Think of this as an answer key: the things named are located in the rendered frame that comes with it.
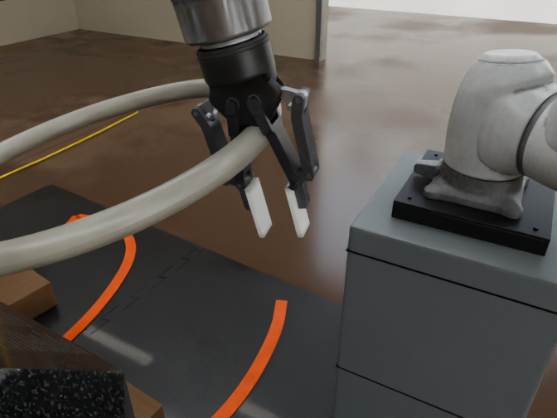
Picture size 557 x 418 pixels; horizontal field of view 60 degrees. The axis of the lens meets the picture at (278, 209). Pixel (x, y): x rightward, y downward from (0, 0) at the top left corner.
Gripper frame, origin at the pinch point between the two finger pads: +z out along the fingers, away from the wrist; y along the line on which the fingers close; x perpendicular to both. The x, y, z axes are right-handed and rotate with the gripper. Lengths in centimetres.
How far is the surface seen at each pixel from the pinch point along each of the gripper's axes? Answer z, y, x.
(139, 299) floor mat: 82, 105, -66
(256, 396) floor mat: 94, 46, -39
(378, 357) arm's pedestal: 56, 0, -27
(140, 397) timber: 75, 70, -20
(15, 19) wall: -15, 502, -431
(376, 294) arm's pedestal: 39.1, -1.8, -28.4
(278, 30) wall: 62, 183, -470
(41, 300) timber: 68, 133, -48
